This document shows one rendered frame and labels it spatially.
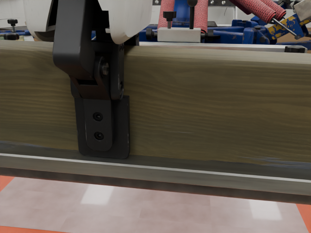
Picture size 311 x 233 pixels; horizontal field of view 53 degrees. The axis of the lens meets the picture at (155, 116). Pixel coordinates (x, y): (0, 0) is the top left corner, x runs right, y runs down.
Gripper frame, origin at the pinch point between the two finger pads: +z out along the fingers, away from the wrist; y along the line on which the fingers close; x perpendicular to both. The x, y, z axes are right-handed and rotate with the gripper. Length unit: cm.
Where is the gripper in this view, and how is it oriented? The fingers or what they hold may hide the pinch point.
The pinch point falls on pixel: (111, 114)
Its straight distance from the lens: 20.9
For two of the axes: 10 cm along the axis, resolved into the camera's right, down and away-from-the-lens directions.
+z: -0.2, 9.3, 3.7
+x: 9.9, 0.6, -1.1
